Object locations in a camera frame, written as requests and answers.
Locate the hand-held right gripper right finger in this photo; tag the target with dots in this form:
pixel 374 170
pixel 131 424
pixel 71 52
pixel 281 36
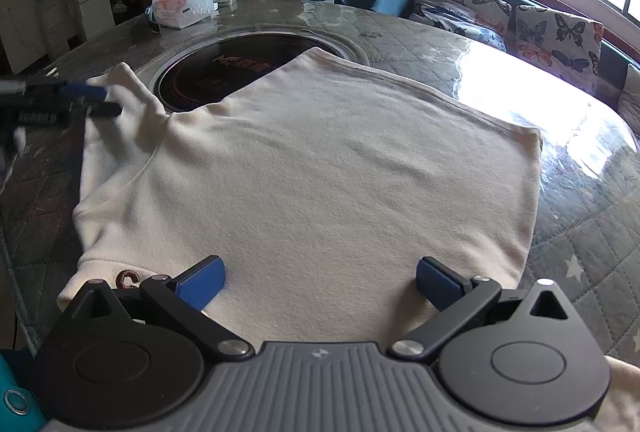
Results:
pixel 436 286

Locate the butterfly print pillow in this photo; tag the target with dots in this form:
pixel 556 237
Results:
pixel 631 94
pixel 555 39
pixel 460 9

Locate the white tissue pack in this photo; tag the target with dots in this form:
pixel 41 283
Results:
pixel 182 9

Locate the dark green sofa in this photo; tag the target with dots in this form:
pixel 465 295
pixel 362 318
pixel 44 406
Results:
pixel 612 56

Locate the cream white shirt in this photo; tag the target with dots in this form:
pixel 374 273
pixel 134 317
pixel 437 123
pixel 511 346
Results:
pixel 320 192

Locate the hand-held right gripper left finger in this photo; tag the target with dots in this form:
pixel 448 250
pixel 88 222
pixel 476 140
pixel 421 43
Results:
pixel 201 286

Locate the round black induction cooktop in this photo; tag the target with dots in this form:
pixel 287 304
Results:
pixel 210 71

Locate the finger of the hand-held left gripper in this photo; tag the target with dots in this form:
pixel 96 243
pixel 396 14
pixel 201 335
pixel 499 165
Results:
pixel 100 111
pixel 82 90

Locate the small green box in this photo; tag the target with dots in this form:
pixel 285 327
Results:
pixel 226 0

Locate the teal device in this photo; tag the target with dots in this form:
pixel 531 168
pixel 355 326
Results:
pixel 15 399

